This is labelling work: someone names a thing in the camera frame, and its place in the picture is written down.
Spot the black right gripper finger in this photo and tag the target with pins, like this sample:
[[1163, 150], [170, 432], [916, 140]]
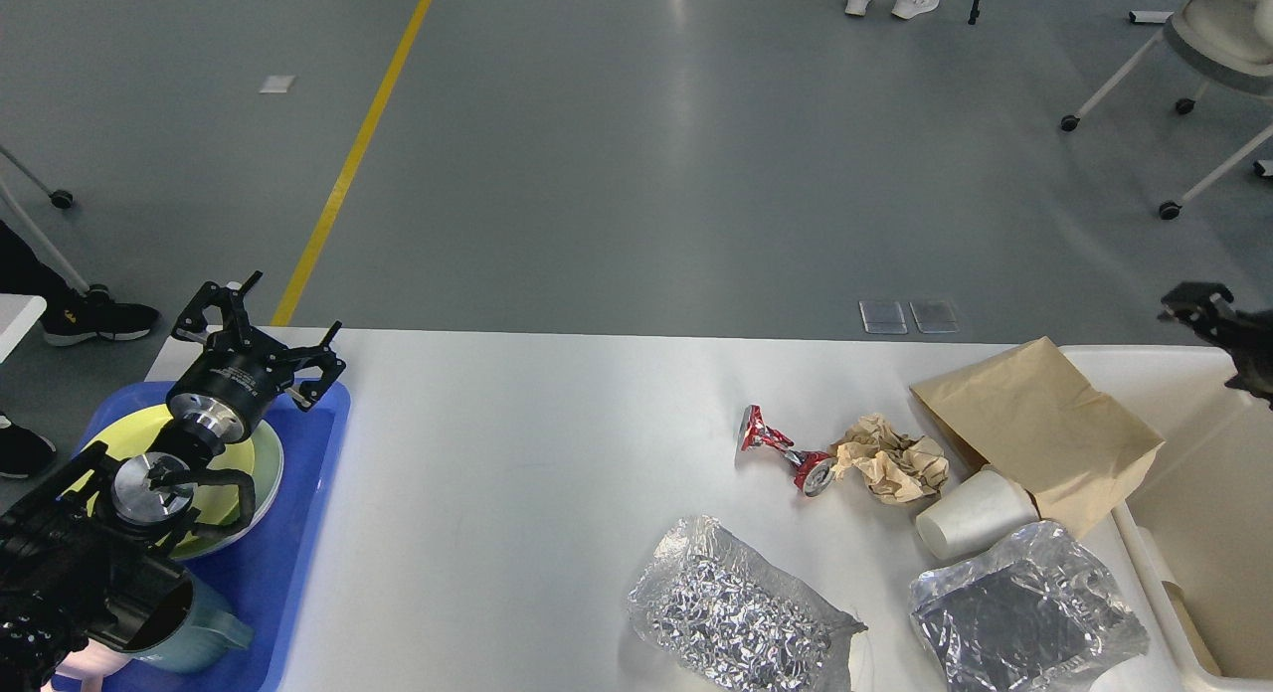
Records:
[[1205, 308]]

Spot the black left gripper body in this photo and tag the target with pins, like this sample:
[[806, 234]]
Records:
[[224, 395]]

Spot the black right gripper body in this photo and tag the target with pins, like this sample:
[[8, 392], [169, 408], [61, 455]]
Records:
[[1249, 345]]

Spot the yellow plastic plate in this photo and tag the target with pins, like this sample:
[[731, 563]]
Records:
[[129, 438]]

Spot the brown paper bag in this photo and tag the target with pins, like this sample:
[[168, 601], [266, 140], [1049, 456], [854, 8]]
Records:
[[1032, 415]]

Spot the teal mug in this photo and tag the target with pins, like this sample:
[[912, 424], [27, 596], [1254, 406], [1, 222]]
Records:
[[193, 627]]

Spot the white paper cup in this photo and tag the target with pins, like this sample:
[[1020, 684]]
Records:
[[976, 514]]

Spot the silver foil bag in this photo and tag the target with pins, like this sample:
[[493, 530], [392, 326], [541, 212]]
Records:
[[722, 611], [1036, 611]]

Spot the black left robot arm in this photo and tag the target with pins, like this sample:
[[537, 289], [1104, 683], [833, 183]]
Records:
[[88, 554]]

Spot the pale green plate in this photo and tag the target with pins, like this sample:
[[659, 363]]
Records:
[[262, 457]]

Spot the blue plastic tray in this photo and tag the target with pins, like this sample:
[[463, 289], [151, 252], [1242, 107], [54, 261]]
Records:
[[263, 574]]

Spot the white rolling chair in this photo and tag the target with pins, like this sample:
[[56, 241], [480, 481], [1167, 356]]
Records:
[[1228, 43]]

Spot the pink ribbed mug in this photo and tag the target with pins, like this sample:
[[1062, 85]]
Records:
[[91, 665]]

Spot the red snack wrapper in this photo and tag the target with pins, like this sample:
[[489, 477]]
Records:
[[812, 470]]

